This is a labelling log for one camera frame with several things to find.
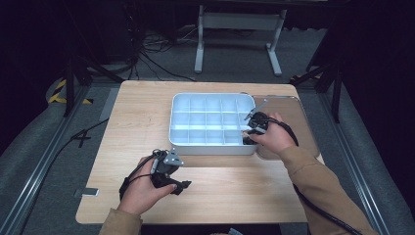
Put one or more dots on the yellow black hazard tape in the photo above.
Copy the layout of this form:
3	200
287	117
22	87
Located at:
57	96

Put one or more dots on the small grey object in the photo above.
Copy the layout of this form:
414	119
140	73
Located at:
235	232

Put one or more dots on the aluminium floor rail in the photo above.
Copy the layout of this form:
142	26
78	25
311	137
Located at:
39	169
355	163

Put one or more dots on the person's right hand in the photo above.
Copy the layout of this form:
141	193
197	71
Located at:
277	138

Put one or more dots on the white metal desk frame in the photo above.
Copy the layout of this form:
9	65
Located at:
239	21

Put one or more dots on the black tripod stand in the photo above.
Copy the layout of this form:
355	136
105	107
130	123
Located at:
336	88
70	84

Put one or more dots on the white compartment storage box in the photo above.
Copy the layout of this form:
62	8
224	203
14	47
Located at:
208	122

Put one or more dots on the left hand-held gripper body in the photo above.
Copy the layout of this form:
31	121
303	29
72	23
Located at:
164	166

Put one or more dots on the person's left hand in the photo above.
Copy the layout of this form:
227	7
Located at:
140	192

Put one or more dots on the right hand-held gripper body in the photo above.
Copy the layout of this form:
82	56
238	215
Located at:
259	120

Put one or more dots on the clear box lid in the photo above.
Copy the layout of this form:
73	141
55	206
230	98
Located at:
293	107

